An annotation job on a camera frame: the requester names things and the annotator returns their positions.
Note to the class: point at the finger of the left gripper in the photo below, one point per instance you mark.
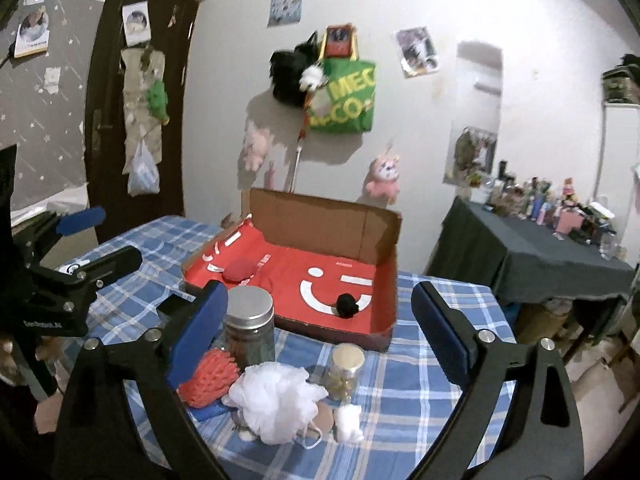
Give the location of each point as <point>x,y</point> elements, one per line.
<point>85,281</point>
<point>36,236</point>

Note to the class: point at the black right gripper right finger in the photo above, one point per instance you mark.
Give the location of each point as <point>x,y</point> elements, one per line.
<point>541,437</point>

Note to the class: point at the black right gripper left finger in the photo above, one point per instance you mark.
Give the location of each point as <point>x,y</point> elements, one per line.
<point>97,437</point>

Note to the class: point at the red foam net sleeve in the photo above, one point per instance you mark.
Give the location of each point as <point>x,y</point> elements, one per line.
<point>216,373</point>

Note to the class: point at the red soft pouch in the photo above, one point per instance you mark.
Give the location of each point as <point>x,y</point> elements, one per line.
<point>239,270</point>

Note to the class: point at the white mesh bath pouf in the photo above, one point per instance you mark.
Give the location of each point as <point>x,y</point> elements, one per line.
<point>275,401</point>

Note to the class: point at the white cotton pad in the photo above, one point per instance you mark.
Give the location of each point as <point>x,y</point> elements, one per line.
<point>347,423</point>

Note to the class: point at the beige round powder puff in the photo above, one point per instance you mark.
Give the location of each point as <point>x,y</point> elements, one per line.
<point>323,422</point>

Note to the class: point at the black fuzzy scrunchie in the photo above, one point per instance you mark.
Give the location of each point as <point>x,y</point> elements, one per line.
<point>346,306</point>

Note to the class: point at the black square cup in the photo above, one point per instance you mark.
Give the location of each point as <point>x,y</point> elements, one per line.
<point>175,312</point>

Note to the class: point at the plastic bag on door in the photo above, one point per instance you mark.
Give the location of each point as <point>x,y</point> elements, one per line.
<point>144,177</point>

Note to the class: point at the dark brown door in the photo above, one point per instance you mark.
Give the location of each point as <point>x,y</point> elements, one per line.
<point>138,42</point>

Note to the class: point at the dark green side table cloth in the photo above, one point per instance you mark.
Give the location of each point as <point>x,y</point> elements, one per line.
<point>520,261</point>

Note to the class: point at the glass jar with metal lid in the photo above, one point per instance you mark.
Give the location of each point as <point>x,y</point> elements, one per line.
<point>249,326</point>

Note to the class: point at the green plush on door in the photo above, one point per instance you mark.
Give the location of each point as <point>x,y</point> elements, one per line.
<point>157,99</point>

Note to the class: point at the small jar with beige lid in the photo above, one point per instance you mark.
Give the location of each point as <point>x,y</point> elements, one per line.
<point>341,378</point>

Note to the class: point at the cosmetic bottles cluster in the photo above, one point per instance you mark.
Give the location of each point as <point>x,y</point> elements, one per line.
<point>564,215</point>

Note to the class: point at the red Miniso paper bag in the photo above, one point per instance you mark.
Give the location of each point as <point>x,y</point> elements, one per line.
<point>303,285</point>

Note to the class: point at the cardboard box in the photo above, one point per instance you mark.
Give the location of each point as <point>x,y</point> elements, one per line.
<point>333,228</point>

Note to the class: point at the pink plush toy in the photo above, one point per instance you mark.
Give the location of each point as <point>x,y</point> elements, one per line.
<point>383,179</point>

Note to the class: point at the black hanging bag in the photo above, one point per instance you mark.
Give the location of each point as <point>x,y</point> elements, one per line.
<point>287,67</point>

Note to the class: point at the green tote bag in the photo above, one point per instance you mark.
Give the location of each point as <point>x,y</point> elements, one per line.
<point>345,104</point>

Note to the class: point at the small blue wall poster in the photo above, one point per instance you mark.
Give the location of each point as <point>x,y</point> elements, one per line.
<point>284,12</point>

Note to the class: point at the wall photo poster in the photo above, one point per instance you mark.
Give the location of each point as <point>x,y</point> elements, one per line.
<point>417,54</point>

